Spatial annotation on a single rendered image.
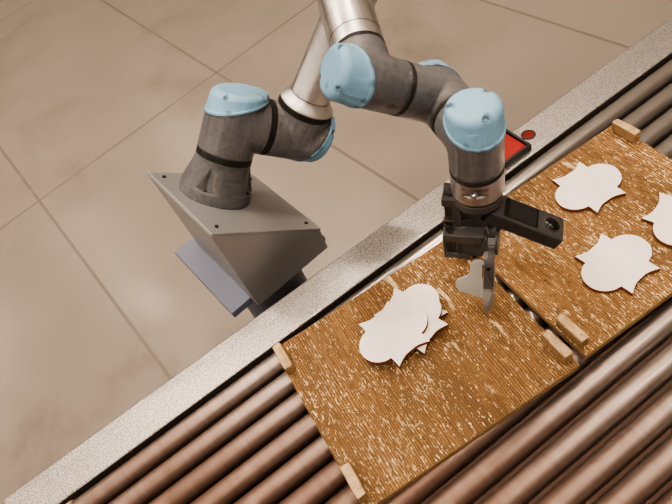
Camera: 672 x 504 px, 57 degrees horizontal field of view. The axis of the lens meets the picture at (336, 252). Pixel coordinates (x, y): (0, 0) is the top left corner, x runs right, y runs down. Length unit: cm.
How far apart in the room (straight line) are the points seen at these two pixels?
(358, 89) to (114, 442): 81
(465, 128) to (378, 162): 201
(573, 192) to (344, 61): 62
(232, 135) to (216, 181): 10
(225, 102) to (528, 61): 212
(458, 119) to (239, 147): 57
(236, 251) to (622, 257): 70
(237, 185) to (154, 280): 157
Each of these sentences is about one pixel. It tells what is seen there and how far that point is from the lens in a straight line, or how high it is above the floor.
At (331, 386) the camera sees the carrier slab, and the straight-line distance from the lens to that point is 111.
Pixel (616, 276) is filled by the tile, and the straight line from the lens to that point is 116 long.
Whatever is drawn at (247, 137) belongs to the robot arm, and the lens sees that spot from 125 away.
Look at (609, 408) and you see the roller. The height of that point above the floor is 92.
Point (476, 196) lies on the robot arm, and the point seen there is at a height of 126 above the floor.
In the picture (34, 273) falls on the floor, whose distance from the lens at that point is 327.
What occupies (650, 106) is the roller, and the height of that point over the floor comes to 92.
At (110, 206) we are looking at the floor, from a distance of 329.
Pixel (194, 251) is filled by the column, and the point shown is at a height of 87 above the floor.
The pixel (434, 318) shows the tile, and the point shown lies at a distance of 111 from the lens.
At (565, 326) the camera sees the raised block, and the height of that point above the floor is 96.
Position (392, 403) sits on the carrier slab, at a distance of 107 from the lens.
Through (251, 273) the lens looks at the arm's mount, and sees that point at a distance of 127.
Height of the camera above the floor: 190
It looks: 49 degrees down
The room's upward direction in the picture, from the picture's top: 24 degrees counter-clockwise
